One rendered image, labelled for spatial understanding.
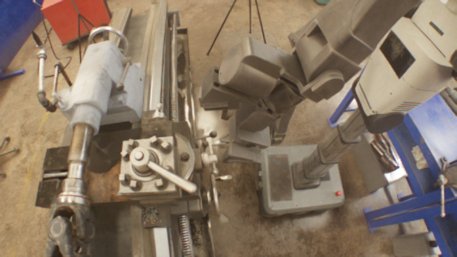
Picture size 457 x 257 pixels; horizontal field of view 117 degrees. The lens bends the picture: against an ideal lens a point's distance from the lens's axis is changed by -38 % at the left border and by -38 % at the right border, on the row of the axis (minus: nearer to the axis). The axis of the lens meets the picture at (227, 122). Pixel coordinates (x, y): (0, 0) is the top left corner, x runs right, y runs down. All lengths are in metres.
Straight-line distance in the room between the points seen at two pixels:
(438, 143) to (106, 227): 1.94
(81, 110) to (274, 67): 0.72
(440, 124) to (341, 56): 1.54
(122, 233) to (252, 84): 0.93
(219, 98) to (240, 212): 1.46
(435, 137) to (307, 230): 1.15
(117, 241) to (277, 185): 1.07
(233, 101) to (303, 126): 1.84
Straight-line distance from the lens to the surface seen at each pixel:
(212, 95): 0.28
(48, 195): 1.15
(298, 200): 1.53
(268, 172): 1.53
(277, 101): 0.30
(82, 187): 0.74
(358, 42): 0.25
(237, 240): 1.68
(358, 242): 2.04
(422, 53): 0.67
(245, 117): 0.32
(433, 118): 1.73
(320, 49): 0.26
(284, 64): 0.27
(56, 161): 1.19
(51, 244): 0.71
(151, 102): 1.11
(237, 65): 0.25
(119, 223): 1.08
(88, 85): 0.89
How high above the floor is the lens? 1.68
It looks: 58 degrees down
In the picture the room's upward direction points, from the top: 2 degrees clockwise
